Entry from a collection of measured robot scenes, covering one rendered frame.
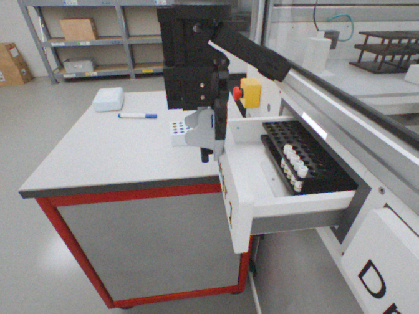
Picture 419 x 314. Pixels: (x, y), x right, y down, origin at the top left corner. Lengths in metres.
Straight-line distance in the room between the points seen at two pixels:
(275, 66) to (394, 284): 0.27
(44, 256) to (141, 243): 0.87
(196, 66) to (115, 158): 0.42
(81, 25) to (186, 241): 3.79
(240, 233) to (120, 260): 0.61
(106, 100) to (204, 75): 0.68
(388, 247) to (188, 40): 0.31
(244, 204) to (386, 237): 0.14
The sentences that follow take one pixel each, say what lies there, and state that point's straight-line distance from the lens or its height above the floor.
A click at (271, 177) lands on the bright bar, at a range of 0.41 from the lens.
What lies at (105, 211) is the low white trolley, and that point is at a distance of 0.68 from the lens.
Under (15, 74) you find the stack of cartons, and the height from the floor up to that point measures 0.16.
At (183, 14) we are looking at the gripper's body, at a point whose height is 1.10.
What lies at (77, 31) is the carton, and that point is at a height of 0.71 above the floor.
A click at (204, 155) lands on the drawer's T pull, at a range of 0.34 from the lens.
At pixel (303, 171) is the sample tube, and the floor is 0.91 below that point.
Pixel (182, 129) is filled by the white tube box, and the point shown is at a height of 0.79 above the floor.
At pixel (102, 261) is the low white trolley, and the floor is 0.42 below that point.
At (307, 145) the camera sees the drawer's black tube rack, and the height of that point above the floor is 0.90.
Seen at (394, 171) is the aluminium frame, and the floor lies 0.96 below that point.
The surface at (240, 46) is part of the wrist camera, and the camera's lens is 0.30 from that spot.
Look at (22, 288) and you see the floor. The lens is 1.52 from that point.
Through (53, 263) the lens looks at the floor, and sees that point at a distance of 1.52.
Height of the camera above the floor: 1.11
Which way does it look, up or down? 35 degrees down
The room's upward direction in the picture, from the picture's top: straight up
